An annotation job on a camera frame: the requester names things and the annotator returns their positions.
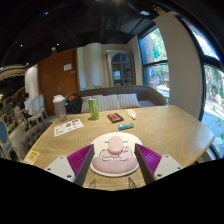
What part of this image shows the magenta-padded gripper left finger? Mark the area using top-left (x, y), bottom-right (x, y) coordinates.
top-left (43, 143), bottom-right (95, 187)

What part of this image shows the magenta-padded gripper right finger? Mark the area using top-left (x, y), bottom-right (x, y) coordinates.
top-left (133, 143), bottom-right (184, 186)

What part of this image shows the pink computer mouse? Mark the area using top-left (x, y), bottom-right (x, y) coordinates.
top-left (107, 135), bottom-right (124, 155)

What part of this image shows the yellow code sticker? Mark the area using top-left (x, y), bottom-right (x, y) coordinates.
top-left (23, 149), bottom-right (40, 166)

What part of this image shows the grey tufted armchair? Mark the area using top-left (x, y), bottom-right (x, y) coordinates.
top-left (19, 120), bottom-right (54, 159)

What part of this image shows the white sticker sheet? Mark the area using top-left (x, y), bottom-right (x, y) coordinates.
top-left (53, 118), bottom-right (85, 138)

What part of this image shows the small teal pack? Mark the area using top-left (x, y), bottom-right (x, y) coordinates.
top-left (117, 122), bottom-right (135, 131)

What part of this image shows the clear shaker bottle white lid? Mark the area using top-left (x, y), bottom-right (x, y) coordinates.
top-left (52, 94), bottom-right (68, 123)

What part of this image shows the cream squeeze tube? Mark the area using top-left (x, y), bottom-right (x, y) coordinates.
top-left (125, 108), bottom-right (137, 121)

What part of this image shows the group of white chairs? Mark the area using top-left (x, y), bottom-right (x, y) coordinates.
top-left (24, 93), bottom-right (48, 126)

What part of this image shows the black and red backpack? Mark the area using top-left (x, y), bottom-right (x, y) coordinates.
top-left (64, 93), bottom-right (84, 115)

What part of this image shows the green drink can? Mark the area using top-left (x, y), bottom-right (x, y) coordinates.
top-left (87, 97), bottom-right (100, 121)

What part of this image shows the striped cushion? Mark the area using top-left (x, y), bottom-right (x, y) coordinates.
top-left (116, 93), bottom-right (142, 110)
top-left (96, 94), bottom-right (122, 112)
top-left (80, 95), bottom-right (101, 114)

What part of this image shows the black and red box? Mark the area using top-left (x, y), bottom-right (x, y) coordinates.
top-left (107, 112), bottom-right (125, 124)

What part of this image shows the person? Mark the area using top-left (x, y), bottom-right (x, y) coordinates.
top-left (21, 92), bottom-right (34, 116)

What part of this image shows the curved brown sofa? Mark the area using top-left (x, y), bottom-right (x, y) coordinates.
top-left (63, 84), bottom-right (167, 114)

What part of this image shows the brown wooden door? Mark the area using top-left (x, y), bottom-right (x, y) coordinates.
top-left (36, 48), bottom-right (81, 117)

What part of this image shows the dark-framed window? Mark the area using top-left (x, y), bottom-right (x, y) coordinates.
top-left (139, 26), bottom-right (170, 104)
top-left (189, 23), bottom-right (224, 148)

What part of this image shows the arched glass-door cabinet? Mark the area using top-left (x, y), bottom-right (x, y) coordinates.
top-left (105, 49), bottom-right (136, 88)

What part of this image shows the group of ceiling spot lights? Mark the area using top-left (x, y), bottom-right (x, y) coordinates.
top-left (18, 10), bottom-right (61, 53)

